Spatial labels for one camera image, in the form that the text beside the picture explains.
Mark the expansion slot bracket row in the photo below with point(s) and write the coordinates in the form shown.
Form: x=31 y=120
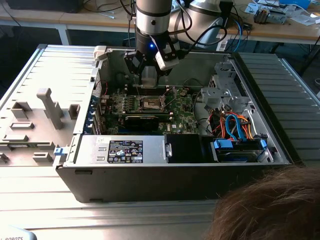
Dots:
x=96 y=125

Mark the black open PC case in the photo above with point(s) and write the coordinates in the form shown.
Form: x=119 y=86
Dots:
x=150 y=185

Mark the silver metal drive cage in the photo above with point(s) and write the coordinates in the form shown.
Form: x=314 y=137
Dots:
x=217 y=95

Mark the black monitor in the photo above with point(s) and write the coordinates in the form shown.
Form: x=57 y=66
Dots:
x=42 y=5

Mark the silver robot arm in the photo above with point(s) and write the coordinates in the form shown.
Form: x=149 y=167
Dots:
x=152 y=22

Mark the black power supply label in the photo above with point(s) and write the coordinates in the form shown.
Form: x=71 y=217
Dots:
x=125 y=151

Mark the silver power supply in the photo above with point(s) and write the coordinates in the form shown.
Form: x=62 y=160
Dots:
x=92 y=150

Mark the grey parts rack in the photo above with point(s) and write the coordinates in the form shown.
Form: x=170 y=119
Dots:
x=37 y=120

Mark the hard disk in blue carrier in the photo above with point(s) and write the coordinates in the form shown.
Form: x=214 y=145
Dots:
x=220 y=145

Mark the grey metal device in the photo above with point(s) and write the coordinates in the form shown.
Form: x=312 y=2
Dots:
x=277 y=17

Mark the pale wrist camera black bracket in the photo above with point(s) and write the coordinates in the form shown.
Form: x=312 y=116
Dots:
x=166 y=62

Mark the black graphics card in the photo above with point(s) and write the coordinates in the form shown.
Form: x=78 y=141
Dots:
x=140 y=123

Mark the papers and plastic bags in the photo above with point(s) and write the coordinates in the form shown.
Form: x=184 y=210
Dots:
x=302 y=16

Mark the white labelled adapter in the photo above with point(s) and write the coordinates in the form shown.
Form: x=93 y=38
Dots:
x=222 y=45

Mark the blue case latch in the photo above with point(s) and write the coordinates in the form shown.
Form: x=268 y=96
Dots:
x=58 y=151

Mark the silver CPU plate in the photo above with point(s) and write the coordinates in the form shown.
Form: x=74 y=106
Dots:
x=149 y=83

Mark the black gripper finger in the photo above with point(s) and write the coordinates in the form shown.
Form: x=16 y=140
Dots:
x=136 y=62
x=160 y=73

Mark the black box on desk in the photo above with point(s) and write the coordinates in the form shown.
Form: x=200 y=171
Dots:
x=228 y=15

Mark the metal CPU cooler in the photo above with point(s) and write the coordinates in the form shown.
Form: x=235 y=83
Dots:
x=261 y=16

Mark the black fan shroud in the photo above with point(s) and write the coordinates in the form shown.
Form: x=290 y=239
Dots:
x=185 y=148

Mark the beige case latch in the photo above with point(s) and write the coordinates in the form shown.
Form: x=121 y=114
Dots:
x=100 y=52

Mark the green RAM stick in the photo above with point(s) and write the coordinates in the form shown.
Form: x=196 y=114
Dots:
x=18 y=146

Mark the person's brown-haired head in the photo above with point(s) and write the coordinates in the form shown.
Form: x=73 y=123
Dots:
x=270 y=207

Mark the green motherboard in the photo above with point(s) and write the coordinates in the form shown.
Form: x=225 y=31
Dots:
x=182 y=110

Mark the CPU socket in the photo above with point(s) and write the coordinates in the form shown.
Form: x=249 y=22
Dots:
x=151 y=103

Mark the wooden desk white frame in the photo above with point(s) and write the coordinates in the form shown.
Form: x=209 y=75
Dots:
x=75 y=17

